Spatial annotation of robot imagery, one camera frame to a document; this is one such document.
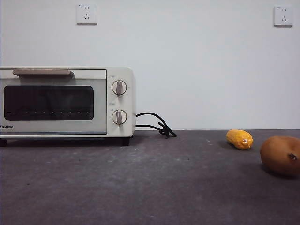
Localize glass oven door with handle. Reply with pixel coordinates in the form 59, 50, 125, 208
0, 68, 108, 135

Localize brown potato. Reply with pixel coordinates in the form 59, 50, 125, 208
260, 135, 300, 177

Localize cream white toaster oven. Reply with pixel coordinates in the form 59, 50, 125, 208
0, 67, 136, 147

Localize cream oven knob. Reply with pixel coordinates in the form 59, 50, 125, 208
112, 80, 128, 96
112, 109, 128, 127

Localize yellow corn cob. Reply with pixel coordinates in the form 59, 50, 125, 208
226, 129, 254, 150

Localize black oven power cable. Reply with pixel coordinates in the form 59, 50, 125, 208
135, 112, 178, 138

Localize wire oven rack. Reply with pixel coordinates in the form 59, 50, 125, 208
6, 111, 91, 114

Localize white wall socket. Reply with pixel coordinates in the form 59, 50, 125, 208
273, 6, 293, 28
76, 3, 98, 25

